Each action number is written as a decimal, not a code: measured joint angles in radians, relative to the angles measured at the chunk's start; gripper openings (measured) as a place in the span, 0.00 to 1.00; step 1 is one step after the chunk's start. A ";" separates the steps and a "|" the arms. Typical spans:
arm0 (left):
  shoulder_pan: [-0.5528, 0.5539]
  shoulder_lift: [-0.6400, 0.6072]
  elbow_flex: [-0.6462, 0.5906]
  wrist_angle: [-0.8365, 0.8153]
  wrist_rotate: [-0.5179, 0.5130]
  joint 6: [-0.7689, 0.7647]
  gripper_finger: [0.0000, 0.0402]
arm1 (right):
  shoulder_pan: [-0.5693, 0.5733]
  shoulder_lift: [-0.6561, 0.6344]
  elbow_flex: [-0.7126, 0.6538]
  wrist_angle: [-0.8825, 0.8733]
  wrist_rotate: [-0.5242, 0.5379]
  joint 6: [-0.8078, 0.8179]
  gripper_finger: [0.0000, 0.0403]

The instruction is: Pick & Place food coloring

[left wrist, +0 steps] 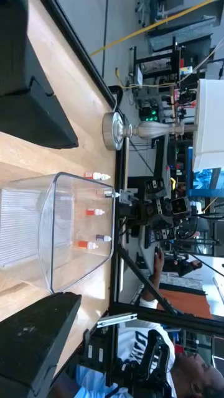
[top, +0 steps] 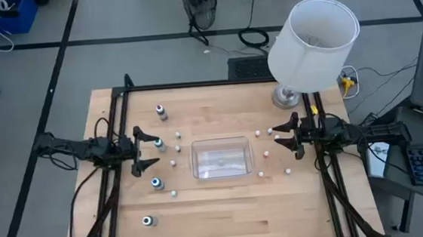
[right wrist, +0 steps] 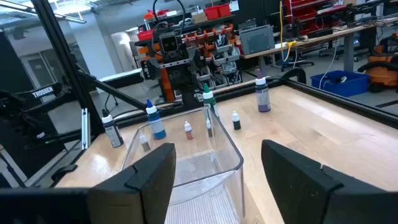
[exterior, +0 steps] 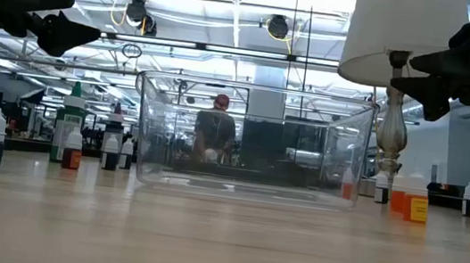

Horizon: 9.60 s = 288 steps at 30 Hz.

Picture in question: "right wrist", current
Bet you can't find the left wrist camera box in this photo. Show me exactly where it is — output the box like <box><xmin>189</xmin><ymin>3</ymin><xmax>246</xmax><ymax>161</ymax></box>
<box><xmin>159</xmin><ymin>30</ymin><xmax>180</xmax><ymax>54</ymax></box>

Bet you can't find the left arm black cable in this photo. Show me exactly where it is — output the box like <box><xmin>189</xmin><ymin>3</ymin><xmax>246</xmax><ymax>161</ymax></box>
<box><xmin>151</xmin><ymin>0</ymin><xmax>187</xmax><ymax>47</ymax></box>

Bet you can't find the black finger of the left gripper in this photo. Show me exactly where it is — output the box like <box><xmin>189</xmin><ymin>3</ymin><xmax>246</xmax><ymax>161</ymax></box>
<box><xmin>146</xmin><ymin>58</ymin><xmax>162</xmax><ymax>80</ymax></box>
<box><xmin>188</xmin><ymin>48</ymin><xmax>203</xmax><ymax>74</ymax></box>

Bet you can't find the large black food coloring bottle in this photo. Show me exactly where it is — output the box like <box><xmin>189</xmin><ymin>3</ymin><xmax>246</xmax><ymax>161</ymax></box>
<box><xmin>101</xmin><ymin>108</ymin><xmax>124</xmax><ymax>149</ymax></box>

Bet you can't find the red storage shelf rack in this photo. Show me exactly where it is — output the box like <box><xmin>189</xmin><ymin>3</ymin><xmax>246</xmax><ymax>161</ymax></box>
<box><xmin>282</xmin><ymin>0</ymin><xmax>340</xmax><ymax>35</ymax></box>

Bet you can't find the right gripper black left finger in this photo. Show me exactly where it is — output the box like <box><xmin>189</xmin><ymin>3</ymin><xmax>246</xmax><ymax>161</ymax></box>
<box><xmin>88</xmin><ymin>142</ymin><xmax>177</xmax><ymax>224</ymax></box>

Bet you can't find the white hanging cable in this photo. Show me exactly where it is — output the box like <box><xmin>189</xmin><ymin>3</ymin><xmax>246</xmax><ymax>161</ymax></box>
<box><xmin>318</xmin><ymin>40</ymin><xmax>341</xmax><ymax>91</ymax></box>

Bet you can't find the large purple food coloring bottle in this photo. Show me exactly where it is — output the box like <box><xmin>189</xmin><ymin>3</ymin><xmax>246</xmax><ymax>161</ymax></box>
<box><xmin>254</xmin><ymin>68</ymin><xmax>272</xmax><ymax>113</ymax></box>

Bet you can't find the clear plastic bin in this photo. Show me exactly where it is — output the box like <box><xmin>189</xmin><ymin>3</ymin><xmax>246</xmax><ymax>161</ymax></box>
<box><xmin>120</xmin><ymin>107</ymin><xmax>246</xmax><ymax>224</ymax></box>

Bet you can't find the orange parts bin rack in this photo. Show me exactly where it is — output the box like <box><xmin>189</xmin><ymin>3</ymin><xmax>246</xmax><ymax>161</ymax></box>
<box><xmin>136</xmin><ymin>23</ymin><xmax>243</xmax><ymax>102</ymax></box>

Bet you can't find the blue plastic tub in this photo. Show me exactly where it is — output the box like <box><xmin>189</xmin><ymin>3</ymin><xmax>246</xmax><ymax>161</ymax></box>
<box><xmin>310</xmin><ymin>70</ymin><xmax>370</xmax><ymax>98</ymax></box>

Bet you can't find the large green food coloring bottle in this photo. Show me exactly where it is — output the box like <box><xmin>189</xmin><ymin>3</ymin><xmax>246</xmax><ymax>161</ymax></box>
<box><xmin>201</xmin><ymin>83</ymin><xmax>220</xmax><ymax>121</ymax></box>

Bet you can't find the small brown dropper bottle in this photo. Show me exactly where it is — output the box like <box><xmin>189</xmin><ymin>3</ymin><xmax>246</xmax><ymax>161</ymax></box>
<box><xmin>183</xmin><ymin>120</ymin><xmax>195</xmax><ymax>141</ymax></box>

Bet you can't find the black curved chair back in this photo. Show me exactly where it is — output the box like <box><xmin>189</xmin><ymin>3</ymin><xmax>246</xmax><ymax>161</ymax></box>
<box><xmin>281</xmin><ymin>67</ymin><xmax>307</xmax><ymax>84</ymax></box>

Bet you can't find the silver aluminium bracket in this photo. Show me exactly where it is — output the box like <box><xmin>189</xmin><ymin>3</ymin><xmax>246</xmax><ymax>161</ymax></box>
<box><xmin>81</xmin><ymin>108</ymin><xmax>91</xmax><ymax>150</ymax></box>

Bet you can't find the black aluminium station frame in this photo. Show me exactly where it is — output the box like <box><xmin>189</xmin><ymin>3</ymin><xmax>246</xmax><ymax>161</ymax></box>
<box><xmin>30</xmin><ymin>0</ymin><xmax>398</xmax><ymax>187</ymax></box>

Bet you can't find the yellow hanging cable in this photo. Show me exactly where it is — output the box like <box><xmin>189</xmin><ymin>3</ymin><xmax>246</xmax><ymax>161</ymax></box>
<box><xmin>278</xmin><ymin>0</ymin><xmax>298</xmax><ymax>63</ymax></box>

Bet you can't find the grey metal equipment case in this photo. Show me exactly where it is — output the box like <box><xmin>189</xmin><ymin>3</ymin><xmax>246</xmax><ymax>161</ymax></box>
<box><xmin>238</xmin><ymin>24</ymin><xmax>276</xmax><ymax>56</ymax></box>

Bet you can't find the black clamp foot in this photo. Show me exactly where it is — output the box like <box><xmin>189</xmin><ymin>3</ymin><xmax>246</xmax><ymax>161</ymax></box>
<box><xmin>51</xmin><ymin>164</ymin><xmax>78</xmax><ymax>182</ymax></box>

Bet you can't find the white top black table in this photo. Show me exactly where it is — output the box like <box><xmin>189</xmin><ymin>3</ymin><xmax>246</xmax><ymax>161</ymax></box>
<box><xmin>98</xmin><ymin>68</ymin><xmax>144</xmax><ymax>90</ymax></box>

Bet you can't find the orange shop vacuum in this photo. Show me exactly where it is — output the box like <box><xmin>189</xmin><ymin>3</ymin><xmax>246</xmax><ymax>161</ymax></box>
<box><xmin>357</xmin><ymin>32</ymin><xmax>398</xmax><ymax>93</ymax></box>

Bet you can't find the cardboard box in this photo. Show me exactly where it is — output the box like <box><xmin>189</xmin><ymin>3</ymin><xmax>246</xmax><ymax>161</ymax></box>
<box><xmin>191</xmin><ymin>9</ymin><xmax>208</xmax><ymax>24</ymax></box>

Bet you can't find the wooden workbench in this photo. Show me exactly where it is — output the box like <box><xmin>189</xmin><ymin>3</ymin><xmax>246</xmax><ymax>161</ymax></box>
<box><xmin>241</xmin><ymin>23</ymin><xmax>398</xmax><ymax>74</ymax></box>

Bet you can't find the large blue food coloring bottle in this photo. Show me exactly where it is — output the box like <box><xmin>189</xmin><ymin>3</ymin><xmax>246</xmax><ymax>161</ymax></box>
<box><xmin>145</xmin><ymin>98</ymin><xmax>167</xmax><ymax>140</ymax></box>

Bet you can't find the red storage bin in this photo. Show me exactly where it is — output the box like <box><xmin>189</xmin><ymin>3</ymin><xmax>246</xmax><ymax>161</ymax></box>
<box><xmin>204</xmin><ymin>5</ymin><xmax>220</xmax><ymax>21</ymax></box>
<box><xmin>216</xmin><ymin>3</ymin><xmax>231</xmax><ymax>18</ymax></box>

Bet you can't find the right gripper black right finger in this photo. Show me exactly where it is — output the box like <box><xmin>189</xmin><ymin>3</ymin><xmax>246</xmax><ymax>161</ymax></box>
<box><xmin>261</xmin><ymin>139</ymin><xmax>389</xmax><ymax>224</ymax></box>

